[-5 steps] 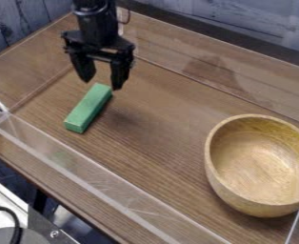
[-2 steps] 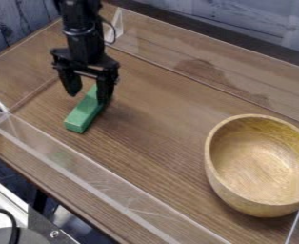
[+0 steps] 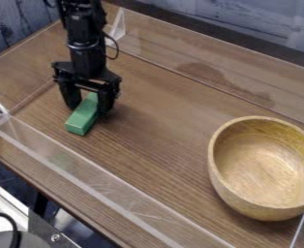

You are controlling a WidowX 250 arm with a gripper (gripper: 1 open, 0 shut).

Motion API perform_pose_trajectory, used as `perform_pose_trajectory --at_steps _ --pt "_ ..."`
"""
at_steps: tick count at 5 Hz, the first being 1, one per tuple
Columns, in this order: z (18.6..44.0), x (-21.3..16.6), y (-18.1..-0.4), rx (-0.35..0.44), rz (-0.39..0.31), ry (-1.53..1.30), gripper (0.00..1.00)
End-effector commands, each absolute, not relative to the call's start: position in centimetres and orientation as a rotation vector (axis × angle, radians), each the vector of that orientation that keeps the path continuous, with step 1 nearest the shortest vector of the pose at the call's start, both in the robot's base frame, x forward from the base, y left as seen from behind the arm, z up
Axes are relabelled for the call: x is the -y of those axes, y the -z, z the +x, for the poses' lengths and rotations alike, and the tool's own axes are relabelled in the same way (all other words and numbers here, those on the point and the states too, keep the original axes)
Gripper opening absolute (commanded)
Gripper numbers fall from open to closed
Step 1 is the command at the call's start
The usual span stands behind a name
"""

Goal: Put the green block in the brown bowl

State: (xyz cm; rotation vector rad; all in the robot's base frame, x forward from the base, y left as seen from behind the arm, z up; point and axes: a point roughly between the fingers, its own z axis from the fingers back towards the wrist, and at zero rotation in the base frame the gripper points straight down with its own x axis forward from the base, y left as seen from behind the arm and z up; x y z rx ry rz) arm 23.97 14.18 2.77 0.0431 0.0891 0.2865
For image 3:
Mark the green rectangular block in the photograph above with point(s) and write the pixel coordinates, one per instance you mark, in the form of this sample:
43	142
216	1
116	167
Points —
84	115

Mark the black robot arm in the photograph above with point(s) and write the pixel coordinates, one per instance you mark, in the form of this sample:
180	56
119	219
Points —
84	21

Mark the clear acrylic corner bracket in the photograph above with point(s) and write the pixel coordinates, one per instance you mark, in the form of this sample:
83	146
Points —
116	29

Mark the grey metal bracket with screw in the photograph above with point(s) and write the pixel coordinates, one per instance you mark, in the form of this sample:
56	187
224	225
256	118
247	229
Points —
48	233

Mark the black table leg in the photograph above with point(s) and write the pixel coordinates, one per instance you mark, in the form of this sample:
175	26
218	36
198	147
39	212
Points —
40	205

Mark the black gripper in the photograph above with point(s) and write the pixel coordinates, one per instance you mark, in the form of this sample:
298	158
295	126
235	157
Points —
87	72

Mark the clear acrylic front barrier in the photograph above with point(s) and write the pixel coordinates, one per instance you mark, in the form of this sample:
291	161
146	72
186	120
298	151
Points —
134	219

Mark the brown wooden bowl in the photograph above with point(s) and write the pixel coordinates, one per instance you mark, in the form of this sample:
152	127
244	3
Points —
256	167

